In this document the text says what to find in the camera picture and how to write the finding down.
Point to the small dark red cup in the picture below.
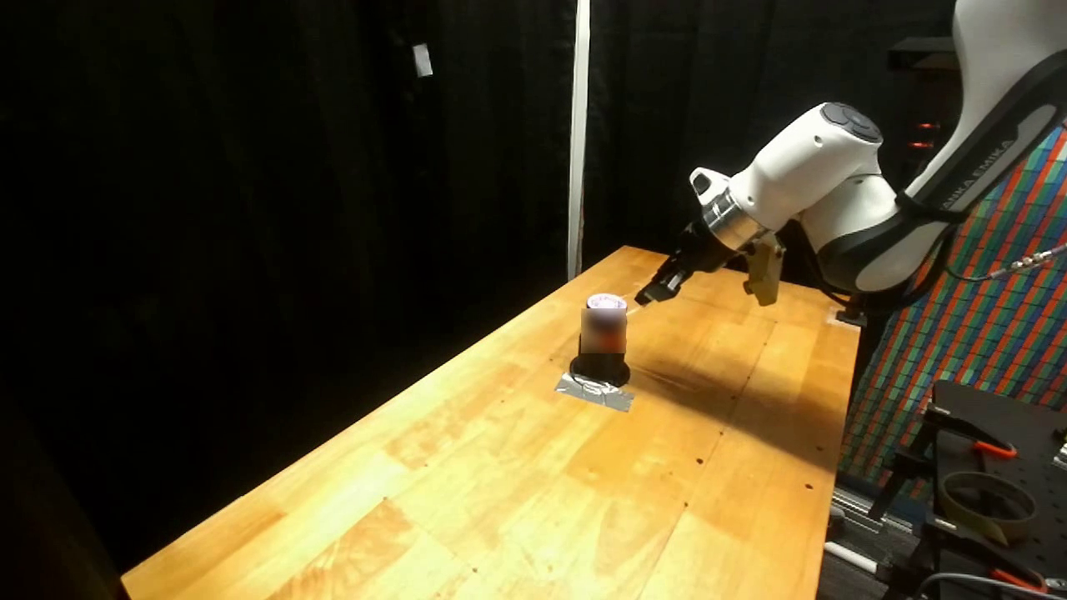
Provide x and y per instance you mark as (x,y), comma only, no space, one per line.
(606,343)

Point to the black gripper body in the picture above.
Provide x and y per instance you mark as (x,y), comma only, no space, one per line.
(706,247)

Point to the aluminium frame rail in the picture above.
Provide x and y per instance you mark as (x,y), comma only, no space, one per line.
(861,522)

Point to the beige wrist camera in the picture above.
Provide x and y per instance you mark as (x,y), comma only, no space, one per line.
(766,271)

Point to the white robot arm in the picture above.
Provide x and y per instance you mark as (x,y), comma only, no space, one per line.
(888,177)

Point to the silver tape patch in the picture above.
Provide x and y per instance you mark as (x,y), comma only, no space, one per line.
(594,392)

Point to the black curtain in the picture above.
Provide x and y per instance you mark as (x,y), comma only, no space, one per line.
(278,221)

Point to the small white tag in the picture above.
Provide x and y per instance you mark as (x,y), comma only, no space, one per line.
(424,60)

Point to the black perforated cart plate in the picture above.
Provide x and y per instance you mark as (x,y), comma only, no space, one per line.
(1000,443)

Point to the colourful striped cloth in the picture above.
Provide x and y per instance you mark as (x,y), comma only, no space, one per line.
(969,333)

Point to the white vertical pole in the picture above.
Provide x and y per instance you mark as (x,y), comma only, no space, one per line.
(579,133)

